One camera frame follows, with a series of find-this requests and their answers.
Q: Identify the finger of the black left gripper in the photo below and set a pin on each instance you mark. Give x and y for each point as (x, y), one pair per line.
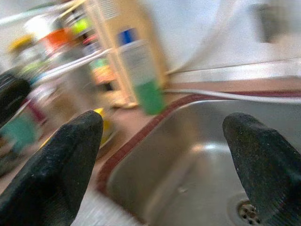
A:
(11, 99)

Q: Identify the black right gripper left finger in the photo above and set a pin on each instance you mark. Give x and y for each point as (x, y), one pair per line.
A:
(51, 179)

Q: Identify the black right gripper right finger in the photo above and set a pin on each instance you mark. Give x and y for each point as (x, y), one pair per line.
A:
(270, 169)

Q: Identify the beige kitchen appliance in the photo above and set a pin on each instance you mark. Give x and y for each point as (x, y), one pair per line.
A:
(143, 21)

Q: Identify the teal cup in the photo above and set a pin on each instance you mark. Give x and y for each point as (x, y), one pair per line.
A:
(18, 134)

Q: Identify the yellow packet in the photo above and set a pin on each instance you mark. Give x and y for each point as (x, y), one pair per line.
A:
(21, 43)

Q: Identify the yellow sponge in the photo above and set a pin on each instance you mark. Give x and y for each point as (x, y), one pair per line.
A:
(107, 131)

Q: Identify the orange packet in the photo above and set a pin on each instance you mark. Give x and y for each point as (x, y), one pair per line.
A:
(58, 38)

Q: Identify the stainless steel sink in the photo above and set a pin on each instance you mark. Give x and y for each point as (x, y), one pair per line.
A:
(188, 153)

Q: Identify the green dish soap bottle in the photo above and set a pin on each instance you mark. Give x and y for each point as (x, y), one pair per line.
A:
(150, 99)

